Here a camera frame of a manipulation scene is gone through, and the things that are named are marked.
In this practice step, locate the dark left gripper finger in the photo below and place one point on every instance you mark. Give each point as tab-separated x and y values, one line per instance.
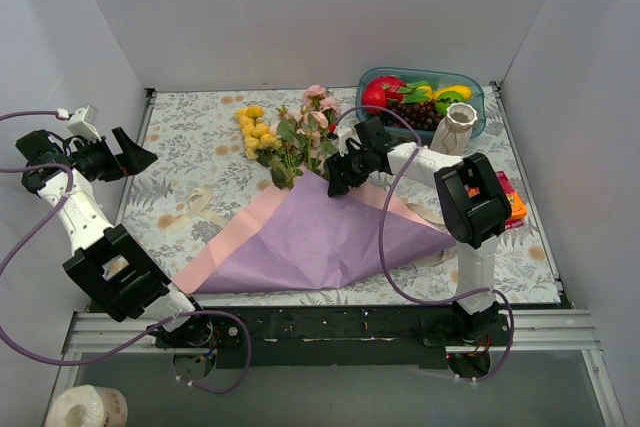
133	158
76	141

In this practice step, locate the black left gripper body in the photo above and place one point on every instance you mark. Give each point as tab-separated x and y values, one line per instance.
118	156

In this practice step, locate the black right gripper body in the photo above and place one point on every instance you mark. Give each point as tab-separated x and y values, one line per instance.
338	173

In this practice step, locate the pink rose stem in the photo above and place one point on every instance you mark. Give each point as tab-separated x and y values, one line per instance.
286	167
314	128

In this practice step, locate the purple and pink wrapping paper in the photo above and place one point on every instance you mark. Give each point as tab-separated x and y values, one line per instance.
314	242

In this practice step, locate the cream printed ribbon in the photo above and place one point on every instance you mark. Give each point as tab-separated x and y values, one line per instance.
248	221

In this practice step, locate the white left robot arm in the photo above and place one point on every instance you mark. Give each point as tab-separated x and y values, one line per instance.
106	262

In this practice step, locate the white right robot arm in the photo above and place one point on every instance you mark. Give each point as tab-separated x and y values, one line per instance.
472	202

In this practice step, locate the white ribbed ceramic vase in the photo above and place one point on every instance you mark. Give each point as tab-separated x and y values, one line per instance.
454	130

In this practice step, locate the red dragon fruit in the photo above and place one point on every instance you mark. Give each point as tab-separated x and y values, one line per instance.
380	91

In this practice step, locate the dark grape bunch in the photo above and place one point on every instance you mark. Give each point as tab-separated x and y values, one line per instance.
421	116

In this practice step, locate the floral patterned table mat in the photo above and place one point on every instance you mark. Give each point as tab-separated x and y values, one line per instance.
198	144

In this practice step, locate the yellow mango with leaves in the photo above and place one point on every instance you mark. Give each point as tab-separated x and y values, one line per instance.
416	92

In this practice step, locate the yellow rose bunch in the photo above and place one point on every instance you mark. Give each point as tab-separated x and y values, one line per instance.
260	141

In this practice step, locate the green lime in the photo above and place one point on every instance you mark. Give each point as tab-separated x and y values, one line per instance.
445	99

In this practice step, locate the teal plastic fruit basket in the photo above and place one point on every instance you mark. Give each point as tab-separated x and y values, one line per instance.
437	80

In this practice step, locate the yellow lemon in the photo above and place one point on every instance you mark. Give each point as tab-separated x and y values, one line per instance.
462	91

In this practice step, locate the orange pink snack box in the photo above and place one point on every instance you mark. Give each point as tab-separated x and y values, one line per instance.
518	208

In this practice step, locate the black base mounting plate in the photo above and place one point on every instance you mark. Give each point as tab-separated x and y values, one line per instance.
404	335

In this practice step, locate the white paper towel roll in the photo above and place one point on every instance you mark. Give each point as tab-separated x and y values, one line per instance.
88	406

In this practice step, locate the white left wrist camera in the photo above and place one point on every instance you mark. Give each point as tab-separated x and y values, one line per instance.
81	123

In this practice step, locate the aluminium rail frame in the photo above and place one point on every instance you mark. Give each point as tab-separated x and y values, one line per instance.
352	366

